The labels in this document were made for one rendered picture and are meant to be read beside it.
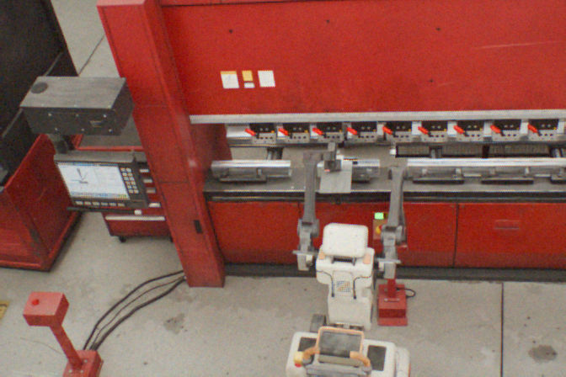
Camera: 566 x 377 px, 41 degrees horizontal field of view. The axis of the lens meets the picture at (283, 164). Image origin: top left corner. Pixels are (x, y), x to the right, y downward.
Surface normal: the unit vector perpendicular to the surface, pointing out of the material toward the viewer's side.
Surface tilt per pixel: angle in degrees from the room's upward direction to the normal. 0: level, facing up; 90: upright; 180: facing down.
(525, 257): 103
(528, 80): 90
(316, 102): 90
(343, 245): 48
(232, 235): 90
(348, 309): 82
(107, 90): 0
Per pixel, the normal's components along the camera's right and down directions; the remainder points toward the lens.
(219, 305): -0.11, -0.72
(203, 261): -0.11, 0.69
